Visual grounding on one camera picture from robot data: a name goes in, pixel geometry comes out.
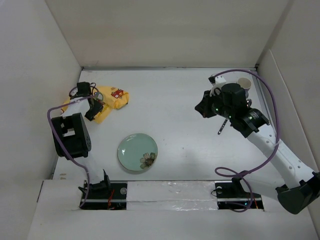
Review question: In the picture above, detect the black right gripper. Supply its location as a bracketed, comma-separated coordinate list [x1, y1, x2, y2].
[194, 89, 234, 120]

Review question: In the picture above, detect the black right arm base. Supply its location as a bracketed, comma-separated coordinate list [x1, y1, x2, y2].
[210, 180, 251, 211]

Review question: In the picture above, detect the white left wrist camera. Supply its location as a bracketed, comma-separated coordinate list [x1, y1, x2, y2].
[68, 86, 78, 99]

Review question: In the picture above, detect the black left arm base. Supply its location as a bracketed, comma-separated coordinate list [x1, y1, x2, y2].
[78, 181, 128, 211]

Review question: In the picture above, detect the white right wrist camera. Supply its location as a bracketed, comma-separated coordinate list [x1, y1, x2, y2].
[208, 75, 227, 89]

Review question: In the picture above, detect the metal spoon black handle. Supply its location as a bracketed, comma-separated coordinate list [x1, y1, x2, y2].
[246, 98, 252, 108]

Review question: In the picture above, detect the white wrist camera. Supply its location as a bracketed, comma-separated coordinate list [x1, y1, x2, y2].
[208, 75, 227, 89]
[68, 86, 78, 99]

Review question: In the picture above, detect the metal fork black handle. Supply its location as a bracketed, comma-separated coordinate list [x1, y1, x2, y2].
[217, 118, 229, 135]

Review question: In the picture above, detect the yellow car print cloth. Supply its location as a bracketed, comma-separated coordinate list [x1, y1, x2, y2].
[60, 86, 130, 124]

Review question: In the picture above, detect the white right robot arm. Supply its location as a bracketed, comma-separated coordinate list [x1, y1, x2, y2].
[194, 83, 320, 215]

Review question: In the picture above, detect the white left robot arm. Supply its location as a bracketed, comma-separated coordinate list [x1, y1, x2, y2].
[46, 82, 105, 184]

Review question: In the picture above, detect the green floral plate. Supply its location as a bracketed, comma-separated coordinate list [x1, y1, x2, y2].
[117, 133, 158, 172]

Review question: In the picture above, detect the purple mug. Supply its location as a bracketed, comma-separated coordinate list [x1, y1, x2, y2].
[237, 77, 252, 99]

